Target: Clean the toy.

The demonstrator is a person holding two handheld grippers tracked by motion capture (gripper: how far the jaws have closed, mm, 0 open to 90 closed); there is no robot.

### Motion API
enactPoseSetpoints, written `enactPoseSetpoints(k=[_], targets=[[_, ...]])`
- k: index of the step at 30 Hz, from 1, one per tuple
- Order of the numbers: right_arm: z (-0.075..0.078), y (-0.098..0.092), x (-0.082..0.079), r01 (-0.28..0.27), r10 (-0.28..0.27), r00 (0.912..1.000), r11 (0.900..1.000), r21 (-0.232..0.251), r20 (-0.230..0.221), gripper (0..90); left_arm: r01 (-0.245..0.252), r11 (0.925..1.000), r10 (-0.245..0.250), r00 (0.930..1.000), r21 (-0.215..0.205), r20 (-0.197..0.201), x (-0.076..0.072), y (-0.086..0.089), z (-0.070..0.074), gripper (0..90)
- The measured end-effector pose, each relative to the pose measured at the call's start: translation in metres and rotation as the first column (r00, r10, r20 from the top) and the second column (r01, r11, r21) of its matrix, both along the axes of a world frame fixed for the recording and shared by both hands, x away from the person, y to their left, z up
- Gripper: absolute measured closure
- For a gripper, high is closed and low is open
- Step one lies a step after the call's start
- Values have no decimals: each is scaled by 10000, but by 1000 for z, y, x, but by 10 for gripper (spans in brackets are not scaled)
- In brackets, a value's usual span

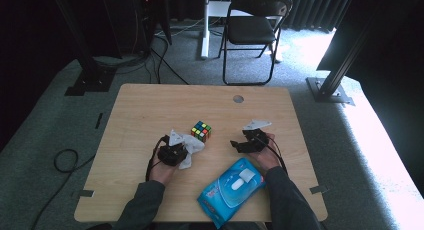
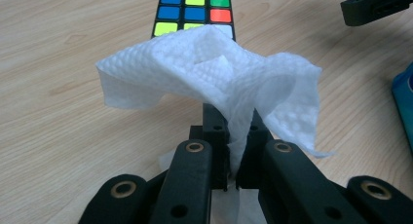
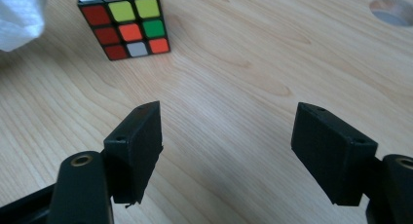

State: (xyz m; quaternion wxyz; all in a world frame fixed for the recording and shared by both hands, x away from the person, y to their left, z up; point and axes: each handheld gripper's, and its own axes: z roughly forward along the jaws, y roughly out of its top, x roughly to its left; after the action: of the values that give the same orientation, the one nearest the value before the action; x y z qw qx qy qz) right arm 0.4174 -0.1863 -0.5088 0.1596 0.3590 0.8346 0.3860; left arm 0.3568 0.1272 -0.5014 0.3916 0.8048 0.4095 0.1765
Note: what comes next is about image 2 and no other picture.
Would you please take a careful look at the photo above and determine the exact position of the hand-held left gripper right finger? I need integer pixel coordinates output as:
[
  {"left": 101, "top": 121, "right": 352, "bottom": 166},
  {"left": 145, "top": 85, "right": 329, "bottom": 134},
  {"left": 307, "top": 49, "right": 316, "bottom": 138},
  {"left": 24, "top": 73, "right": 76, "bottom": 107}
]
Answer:
[{"left": 236, "top": 109, "right": 275, "bottom": 190}]

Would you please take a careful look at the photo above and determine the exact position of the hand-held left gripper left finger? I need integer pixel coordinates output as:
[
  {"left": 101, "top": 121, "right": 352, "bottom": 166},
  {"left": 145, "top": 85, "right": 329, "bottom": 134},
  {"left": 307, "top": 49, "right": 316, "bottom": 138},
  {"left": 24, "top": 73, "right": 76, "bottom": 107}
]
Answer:
[{"left": 189, "top": 103, "right": 230, "bottom": 190}]

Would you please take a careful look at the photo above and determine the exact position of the white wet wipe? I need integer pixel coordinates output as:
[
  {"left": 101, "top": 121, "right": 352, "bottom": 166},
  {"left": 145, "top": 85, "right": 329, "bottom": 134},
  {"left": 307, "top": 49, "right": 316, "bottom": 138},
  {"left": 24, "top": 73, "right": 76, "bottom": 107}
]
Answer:
[{"left": 94, "top": 23, "right": 336, "bottom": 224}]

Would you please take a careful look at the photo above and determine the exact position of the blue wet wipes pack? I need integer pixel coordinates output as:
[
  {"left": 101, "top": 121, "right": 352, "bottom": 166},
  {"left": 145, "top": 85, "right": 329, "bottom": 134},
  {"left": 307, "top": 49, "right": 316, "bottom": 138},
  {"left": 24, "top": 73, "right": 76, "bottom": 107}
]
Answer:
[{"left": 391, "top": 61, "right": 413, "bottom": 154}]

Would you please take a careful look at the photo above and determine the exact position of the multicoloured puzzle cube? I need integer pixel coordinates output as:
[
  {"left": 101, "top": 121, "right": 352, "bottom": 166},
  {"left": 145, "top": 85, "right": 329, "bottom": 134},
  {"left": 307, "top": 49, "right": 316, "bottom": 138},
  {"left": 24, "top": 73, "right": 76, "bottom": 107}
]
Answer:
[{"left": 150, "top": 0, "right": 237, "bottom": 42}]

